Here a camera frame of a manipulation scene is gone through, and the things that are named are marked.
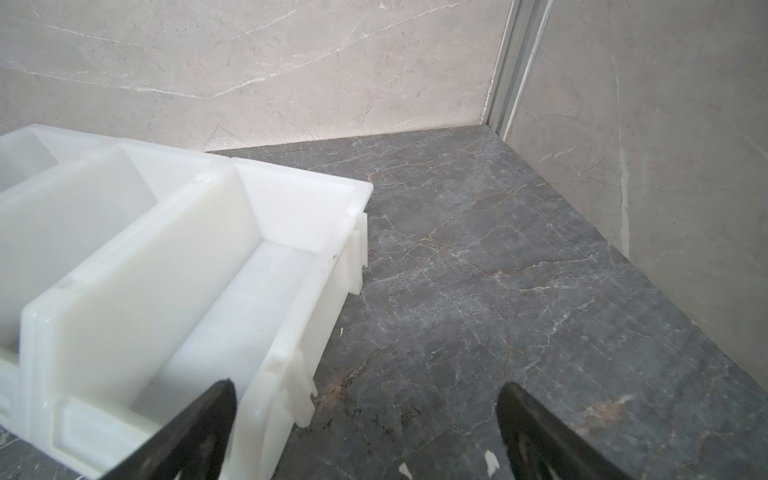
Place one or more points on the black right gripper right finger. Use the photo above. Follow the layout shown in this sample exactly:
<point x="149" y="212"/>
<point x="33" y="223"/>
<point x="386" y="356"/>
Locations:
<point x="540" y="446"/>

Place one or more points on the white bin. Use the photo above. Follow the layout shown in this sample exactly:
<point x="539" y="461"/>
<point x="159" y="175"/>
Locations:
<point x="55" y="220"/>
<point x="240" y="275"/>
<point x="33" y="149"/>

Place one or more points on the white left bin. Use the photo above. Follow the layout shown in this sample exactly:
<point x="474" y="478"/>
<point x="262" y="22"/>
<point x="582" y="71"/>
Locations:
<point x="33" y="149"/>

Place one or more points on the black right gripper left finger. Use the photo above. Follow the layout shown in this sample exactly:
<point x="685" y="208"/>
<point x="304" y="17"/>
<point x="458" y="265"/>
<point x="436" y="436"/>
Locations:
<point x="191" y="446"/>

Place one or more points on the white middle bin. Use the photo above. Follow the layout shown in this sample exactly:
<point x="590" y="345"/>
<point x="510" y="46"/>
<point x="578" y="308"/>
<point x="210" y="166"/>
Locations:
<point x="55" y="220"/>

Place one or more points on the white right bin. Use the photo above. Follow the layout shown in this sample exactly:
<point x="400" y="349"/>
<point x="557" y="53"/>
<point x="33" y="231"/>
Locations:
<point x="240" y="275"/>

